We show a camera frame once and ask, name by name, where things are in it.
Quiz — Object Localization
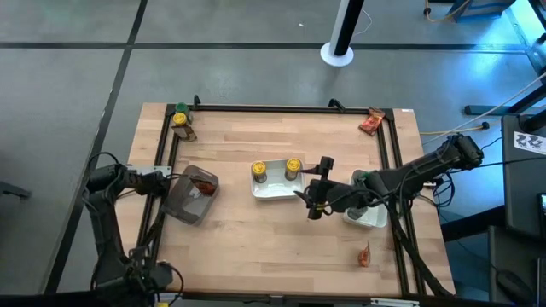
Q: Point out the black desk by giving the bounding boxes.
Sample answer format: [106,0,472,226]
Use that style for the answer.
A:
[501,113,546,240]

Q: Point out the blue cable bundle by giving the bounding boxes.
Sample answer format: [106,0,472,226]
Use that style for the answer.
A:
[431,172,456,209]

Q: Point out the yellow lid spice jar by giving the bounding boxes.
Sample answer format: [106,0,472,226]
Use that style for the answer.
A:
[251,160,269,184]
[171,111,191,128]
[284,157,303,182]

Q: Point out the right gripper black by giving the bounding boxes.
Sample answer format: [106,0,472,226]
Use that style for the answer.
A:
[293,156,342,221]

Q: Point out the grey metal base plate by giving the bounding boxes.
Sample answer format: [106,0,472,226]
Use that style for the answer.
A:
[126,165,172,177]

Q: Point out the taco seasoning packet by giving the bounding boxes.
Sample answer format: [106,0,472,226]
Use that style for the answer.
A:
[190,177,218,197]
[358,106,387,136]
[171,124,198,143]
[357,240,372,269]

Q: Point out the grey metal desk frame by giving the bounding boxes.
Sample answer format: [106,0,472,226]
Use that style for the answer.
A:
[505,0,546,78]

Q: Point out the yellow cable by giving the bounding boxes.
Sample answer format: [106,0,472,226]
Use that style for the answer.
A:
[423,0,473,23]

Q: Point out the beige cable with black plug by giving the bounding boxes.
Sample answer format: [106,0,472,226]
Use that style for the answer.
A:
[420,121,491,136]

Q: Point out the white paper with black marks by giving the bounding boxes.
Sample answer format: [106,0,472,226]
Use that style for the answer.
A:
[514,130,546,155]

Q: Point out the blue box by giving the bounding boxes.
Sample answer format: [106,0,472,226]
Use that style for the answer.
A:
[447,0,517,22]

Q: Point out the white plastic bin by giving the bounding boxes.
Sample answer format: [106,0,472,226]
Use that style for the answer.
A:
[250,159,308,202]
[343,169,389,229]

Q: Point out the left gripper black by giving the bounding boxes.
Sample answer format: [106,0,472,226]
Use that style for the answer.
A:
[127,246,174,295]

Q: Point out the grey floor object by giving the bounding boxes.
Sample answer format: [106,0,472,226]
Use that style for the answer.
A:
[0,181,33,200]

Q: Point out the silver metal bracket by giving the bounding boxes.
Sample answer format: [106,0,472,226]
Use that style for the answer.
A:
[369,297,421,307]

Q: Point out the black cable bundle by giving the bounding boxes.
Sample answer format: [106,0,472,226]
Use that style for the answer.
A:
[138,204,170,257]
[390,215,456,299]

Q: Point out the black aluminium table frame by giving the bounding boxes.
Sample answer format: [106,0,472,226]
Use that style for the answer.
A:
[125,101,430,306]

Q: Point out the black computer mouse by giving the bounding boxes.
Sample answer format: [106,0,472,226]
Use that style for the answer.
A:
[497,269,534,306]

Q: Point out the black desk foot bar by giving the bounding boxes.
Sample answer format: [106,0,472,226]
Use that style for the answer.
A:
[440,204,507,243]
[463,83,546,117]

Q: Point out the cream cable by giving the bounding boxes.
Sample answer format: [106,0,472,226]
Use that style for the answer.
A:
[421,71,546,146]

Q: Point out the black side table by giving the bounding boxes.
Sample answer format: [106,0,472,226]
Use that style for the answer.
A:
[487,224,546,306]

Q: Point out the dark transparent plastic bin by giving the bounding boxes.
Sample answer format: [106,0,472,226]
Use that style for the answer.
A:
[161,165,220,226]

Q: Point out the white and black pole stand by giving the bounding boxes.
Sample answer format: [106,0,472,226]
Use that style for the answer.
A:
[319,0,367,68]

